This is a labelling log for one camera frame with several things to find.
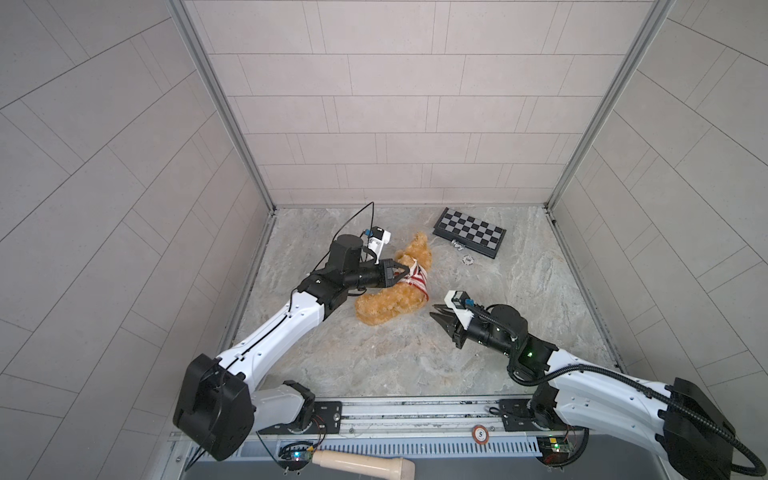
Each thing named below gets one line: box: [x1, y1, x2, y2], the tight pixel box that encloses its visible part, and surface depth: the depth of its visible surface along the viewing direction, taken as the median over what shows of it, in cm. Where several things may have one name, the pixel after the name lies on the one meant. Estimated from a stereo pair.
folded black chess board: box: [432, 207, 507, 259], surface depth 107 cm
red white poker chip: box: [471, 424, 490, 445], surface depth 71 cm
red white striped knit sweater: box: [398, 258, 429, 301], surface depth 75 cm
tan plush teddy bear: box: [355, 232, 433, 326], surface depth 74 cm
